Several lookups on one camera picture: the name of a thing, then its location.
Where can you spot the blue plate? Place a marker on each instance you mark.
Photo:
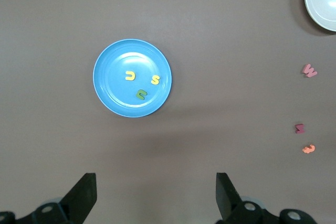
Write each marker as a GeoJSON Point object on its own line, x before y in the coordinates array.
{"type": "Point", "coordinates": [132, 78]}

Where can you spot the orange foam letter t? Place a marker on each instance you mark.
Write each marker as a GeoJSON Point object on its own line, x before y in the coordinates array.
{"type": "Point", "coordinates": [309, 149]}

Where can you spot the dark red foam letter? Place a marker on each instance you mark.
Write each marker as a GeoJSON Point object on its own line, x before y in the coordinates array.
{"type": "Point", "coordinates": [299, 128]}

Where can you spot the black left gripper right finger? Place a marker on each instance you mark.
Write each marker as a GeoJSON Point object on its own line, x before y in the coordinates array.
{"type": "Point", "coordinates": [241, 208]}

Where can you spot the pink foam letter w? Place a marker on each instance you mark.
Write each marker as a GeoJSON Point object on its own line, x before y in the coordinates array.
{"type": "Point", "coordinates": [309, 72]}

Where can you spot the yellow foam letter s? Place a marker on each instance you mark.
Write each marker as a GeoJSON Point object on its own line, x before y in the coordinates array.
{"type": "Point", "coordinates": [155, 79]}

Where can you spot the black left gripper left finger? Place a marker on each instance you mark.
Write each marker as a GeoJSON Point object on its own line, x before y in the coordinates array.
{"type": "Point", "coordinates": [65, 205]}

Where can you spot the yellow foam letter u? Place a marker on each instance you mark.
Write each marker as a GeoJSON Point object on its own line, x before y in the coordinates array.
{"type": "Point", "coordinates": [133, 76]}

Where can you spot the green foam letter n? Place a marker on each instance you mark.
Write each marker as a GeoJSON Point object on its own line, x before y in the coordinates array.
{"type": "Point", "coordinates": [139, 94]}

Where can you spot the beige plate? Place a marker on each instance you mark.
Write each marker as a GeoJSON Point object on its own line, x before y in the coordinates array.
{"type": "Point", "coordinates": [323, 1]}

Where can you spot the brown table cover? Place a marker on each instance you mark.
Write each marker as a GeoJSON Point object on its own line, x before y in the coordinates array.
{"type": "Point", "coordinates": [236, 51]}

